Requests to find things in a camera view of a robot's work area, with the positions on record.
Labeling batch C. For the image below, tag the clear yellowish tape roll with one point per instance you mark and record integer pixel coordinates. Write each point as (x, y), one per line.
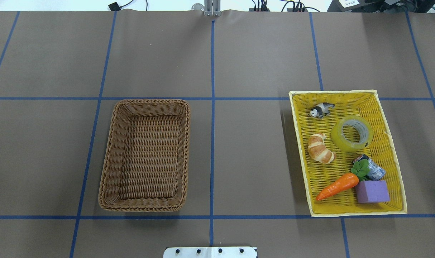
(352, 133)

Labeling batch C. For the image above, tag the brown wicker basket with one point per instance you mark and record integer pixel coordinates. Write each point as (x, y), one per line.
(146, 161)

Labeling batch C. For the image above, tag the toy croissant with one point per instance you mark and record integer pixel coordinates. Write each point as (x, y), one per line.
(318, 150)

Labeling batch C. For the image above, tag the toy panda figure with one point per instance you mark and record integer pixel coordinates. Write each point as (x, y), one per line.
(321, 110)

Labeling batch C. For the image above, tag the orange toy carrot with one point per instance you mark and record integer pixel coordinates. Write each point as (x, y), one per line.
(345, 182)

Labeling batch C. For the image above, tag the small black usb hub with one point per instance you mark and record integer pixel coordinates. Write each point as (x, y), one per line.
(114, 6)

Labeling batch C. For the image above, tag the purple foam block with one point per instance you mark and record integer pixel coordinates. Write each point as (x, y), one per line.
(372, 192)

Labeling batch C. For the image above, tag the aluminium frame post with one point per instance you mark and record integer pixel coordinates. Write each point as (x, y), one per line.
(212, 8)

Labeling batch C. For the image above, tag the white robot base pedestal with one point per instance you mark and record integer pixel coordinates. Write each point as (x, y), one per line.
(211, 252)

